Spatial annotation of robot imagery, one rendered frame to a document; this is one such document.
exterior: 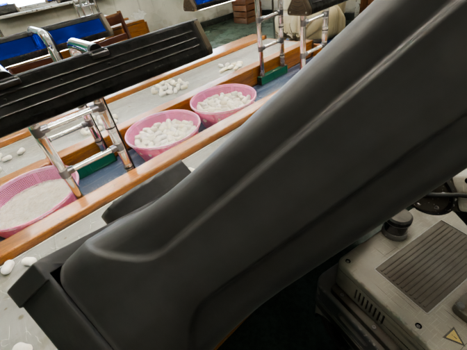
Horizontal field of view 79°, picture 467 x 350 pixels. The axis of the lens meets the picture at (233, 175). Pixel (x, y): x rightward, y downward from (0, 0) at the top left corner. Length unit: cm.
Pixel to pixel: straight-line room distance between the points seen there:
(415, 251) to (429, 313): 18
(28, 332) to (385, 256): 86
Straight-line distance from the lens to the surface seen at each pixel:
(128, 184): 82
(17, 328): 70
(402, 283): 91
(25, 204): 101
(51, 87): 58
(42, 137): 78
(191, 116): 109
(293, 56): 167
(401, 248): 98
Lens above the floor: 122
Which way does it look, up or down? 38 degrees down
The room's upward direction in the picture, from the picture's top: 10 degrees counter-clockwise
